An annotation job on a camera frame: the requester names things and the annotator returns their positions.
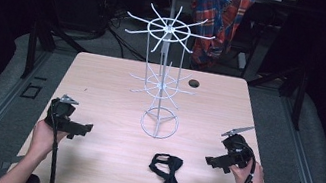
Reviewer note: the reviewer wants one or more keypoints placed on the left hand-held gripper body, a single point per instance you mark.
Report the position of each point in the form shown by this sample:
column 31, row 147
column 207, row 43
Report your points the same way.
column 60, row 114

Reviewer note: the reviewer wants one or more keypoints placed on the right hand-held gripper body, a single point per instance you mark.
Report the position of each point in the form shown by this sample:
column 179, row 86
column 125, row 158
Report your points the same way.
column 236, row 152

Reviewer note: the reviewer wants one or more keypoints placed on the black bow tie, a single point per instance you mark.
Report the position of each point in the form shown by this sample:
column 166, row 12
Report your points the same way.
column 170, row 170

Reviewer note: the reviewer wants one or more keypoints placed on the person's left hand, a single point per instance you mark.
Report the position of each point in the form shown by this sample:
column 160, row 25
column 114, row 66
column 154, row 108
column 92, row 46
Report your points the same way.
column 42, row 139

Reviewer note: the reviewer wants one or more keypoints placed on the black metal stand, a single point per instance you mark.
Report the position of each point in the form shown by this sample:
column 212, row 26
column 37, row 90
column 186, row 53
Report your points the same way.
column 32, row 48
column 300, row 98

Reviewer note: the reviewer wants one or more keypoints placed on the black table grommet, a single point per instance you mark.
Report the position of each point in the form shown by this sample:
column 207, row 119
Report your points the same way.
column 193, row 83

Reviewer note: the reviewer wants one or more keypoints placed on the plaid cloth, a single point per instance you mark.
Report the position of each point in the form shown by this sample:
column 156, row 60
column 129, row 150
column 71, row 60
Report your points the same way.
column 219, row 17

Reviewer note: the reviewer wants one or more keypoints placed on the black square floor frame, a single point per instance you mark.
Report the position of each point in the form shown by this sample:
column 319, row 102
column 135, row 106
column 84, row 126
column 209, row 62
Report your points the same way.
column 31, row 91

